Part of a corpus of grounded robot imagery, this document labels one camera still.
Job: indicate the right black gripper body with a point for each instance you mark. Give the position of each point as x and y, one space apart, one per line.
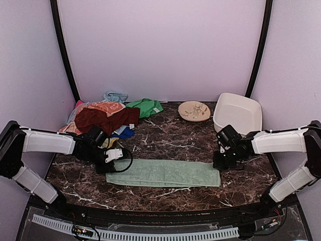
228 160

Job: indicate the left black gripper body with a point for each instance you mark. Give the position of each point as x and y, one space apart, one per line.
93 156

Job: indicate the mint green panda towel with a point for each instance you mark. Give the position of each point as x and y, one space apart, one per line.
164 173

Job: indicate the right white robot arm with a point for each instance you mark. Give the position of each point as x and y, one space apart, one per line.
302 142

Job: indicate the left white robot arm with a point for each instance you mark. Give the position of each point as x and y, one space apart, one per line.
18 142

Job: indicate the white yellow patterned towel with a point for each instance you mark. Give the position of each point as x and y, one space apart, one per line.
108 143

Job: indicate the dark red towel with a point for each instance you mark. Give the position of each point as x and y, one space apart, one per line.
89 117

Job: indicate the white plastic tub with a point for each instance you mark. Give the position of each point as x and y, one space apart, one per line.
242 113

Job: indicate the royal blue towel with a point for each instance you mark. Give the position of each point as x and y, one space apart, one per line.
123 132

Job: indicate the orange pink patterned towel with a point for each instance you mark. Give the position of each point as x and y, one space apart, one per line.
108 107

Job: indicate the light blue towel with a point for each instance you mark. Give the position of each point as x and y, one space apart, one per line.
112 96

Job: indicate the beige bird ceramic plate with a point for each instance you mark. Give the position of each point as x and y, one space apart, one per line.
194 111

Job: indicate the bright green towel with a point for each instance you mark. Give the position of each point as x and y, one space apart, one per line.
147 107

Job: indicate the small green circuit board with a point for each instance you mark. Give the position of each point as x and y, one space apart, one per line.
81 231

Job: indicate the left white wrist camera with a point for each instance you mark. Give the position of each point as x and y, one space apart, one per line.
113 154

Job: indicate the black front table rail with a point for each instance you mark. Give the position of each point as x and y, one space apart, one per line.
101 217

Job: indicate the white slotted cable duct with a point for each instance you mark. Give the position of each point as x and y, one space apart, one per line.
132 232

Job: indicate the right black frame post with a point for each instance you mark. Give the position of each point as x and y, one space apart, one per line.
260 48

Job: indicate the black frame post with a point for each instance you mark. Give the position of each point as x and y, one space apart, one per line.
260 48
63 49

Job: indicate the left black frame post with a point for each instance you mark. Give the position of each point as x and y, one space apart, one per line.
63 49

